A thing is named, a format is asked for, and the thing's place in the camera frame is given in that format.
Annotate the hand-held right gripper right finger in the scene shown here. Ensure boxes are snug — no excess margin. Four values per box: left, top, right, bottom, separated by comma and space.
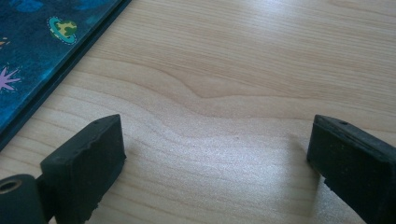
305, 114, 396, 224

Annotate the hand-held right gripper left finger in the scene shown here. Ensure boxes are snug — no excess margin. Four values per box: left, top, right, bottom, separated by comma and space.
39, 113, 127, 224

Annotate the blue picture book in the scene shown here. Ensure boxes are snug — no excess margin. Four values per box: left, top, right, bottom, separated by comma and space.
0, 0, 134, 152

